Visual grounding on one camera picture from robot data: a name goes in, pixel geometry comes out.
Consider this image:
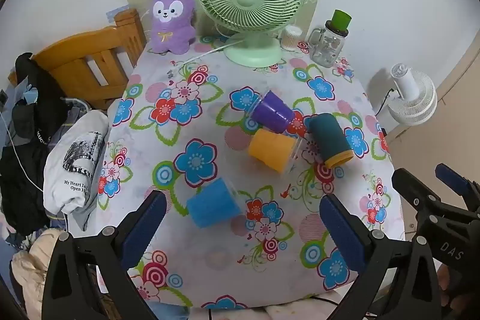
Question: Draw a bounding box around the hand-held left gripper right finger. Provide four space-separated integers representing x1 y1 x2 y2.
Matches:
318 193 440 320

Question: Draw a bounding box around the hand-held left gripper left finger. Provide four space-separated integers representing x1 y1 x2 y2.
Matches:
41 190 168 320

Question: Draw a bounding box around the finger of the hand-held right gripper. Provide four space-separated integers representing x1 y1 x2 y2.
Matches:
391 167 452 220
435 163 480 210

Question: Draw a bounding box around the blue cup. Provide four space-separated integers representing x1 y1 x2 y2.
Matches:
186 178 244 229

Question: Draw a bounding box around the teal cup with yellow rim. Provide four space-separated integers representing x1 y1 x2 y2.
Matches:
308 113 353 169

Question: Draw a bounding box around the purple cup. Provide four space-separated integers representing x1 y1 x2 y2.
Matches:
247 90 296 134

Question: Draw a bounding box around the white floor fan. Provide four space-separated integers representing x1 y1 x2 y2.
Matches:
386 63 438 125

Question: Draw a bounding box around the white printed shirt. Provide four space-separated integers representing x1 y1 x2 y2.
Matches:
43 110 110 231

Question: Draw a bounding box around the beige cloth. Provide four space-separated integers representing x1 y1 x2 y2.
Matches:
10 228 66 317

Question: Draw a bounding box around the floral tablecloth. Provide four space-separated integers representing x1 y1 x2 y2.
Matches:
95 34 408 310

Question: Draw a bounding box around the black clothing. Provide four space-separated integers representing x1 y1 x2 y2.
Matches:
0 52 72 236

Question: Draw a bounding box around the glass mug with green lid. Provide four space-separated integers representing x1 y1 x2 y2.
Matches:
308 9 353 66

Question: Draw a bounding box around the cotton swab container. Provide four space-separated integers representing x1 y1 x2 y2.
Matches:
281 25 303 51

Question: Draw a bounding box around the purple plush toy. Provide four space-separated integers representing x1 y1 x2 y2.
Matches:
150 0 196 54

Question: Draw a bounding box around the green desk fan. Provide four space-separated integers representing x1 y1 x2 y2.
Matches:
196 0 305 68

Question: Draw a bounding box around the thin white cable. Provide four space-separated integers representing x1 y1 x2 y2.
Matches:
0 110 47 195

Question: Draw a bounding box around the white fan cable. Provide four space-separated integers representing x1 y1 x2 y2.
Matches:
167 40 249 76

